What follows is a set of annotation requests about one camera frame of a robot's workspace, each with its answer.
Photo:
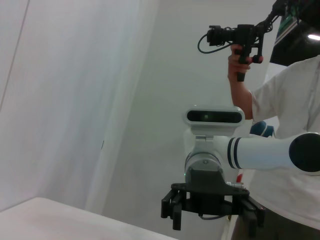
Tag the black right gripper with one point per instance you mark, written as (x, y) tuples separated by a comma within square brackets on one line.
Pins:
[(205, 195)]

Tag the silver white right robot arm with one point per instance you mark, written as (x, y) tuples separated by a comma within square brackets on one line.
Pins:
[(262, 152)]

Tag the person's bare forearm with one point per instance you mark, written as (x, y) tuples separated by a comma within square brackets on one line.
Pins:
[(240, 100)]

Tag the person's hand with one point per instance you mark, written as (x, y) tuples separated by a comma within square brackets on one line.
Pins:
[(233, 70)]

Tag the blue round object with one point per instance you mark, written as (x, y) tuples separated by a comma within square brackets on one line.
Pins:
[(260, 128)]

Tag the person in white shirt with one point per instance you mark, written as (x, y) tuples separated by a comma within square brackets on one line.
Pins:
[(295, 100)]

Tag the white backdrop curtain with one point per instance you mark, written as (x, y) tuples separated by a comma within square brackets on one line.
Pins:
[(75, 100)]

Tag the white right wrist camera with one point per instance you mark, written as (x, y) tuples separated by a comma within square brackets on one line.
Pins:
[(215, 125)]

